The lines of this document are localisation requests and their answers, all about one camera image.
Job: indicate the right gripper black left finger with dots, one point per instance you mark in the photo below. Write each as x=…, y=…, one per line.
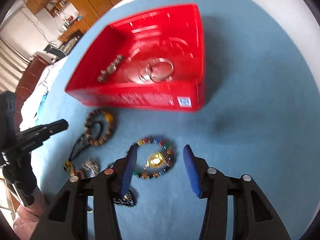
x=66, y=215

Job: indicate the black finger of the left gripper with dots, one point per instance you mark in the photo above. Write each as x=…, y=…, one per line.
x=40, y=133

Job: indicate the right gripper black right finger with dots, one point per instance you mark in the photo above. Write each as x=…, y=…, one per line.
x=254, y=216

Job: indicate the gold charm pendant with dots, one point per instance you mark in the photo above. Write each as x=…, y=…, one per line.
x=155, y=160

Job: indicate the silver metal wristwatch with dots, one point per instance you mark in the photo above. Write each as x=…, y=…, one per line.
x=111, y=68

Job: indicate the wide silver bangle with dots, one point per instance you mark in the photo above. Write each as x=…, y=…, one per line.
x=156, y=70

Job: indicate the left black gloved hand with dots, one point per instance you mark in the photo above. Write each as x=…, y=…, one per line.
x=20, y=175

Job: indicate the pile of bedding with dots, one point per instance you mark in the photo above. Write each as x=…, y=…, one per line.
x=32, y=107

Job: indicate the dark wooden headboard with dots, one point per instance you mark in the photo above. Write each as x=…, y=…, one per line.
x=27, y=85

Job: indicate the black office chair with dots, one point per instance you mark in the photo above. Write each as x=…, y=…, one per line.
x=60, y=54

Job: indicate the wooden desk with shelves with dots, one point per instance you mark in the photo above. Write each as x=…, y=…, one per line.
x=70, y=22

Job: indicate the red tin box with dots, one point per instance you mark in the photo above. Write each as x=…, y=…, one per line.
x=173, y=32

